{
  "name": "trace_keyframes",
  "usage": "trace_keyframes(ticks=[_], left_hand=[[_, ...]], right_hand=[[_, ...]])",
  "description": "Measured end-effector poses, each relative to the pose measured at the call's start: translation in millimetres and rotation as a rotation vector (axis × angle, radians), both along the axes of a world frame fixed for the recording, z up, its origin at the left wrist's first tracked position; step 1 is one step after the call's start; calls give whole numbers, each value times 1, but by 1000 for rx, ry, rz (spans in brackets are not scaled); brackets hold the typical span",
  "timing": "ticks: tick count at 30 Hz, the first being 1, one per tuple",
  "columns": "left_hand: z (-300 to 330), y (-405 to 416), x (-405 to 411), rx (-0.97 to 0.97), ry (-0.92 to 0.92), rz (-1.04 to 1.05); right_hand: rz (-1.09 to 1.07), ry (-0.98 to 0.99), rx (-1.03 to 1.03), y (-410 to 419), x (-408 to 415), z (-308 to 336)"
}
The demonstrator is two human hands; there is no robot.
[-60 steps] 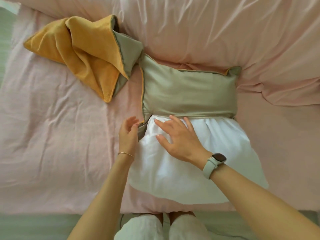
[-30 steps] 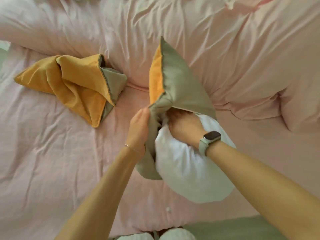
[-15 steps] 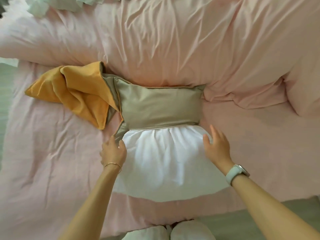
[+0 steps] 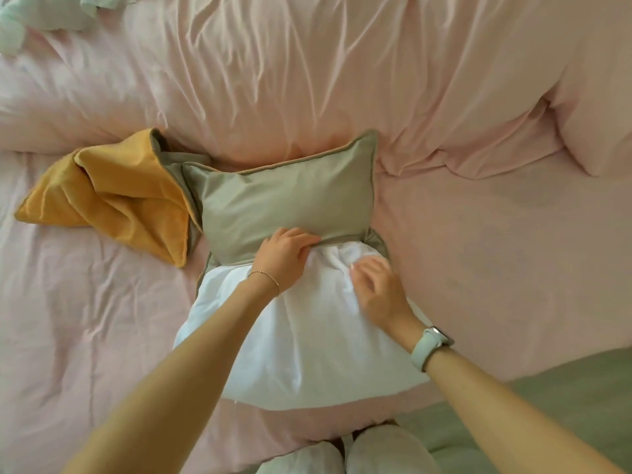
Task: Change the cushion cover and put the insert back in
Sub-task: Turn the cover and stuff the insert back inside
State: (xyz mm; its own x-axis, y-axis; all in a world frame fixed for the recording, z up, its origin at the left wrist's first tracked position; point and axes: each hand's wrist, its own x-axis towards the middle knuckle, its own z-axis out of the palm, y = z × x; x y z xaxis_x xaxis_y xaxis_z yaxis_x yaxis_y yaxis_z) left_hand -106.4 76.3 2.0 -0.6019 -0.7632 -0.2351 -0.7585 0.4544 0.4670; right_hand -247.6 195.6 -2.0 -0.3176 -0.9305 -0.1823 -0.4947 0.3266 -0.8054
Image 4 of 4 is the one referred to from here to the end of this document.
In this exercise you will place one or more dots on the pink ruffled duvet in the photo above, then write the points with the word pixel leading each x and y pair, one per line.
pixel 321 69

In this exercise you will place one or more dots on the pink pillow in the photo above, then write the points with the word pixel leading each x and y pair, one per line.
pixel 597 93

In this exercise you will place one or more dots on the person's left hand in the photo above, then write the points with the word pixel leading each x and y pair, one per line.
pixel 281 259

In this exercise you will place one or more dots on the person's right forearm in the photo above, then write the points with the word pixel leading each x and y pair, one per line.
pixel 508 419

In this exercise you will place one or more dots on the person's right hand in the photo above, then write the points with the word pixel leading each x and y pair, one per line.
pixel 382 291

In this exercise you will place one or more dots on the white smartwatch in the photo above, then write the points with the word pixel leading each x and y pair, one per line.
pixel 424 347

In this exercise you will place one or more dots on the white pillow insert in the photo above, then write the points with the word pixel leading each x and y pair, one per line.
pixel 306 340

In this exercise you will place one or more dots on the pink bed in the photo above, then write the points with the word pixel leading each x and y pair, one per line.
pixel 494 266

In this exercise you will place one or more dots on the grey and orange pillowcase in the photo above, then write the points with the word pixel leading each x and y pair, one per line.
pixel 286 202
pixel 128 192

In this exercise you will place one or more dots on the person's left forearm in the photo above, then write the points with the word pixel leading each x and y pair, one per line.
pixel 163 389

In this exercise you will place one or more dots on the person's white shorts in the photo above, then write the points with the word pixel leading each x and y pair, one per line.
pixel 385 451

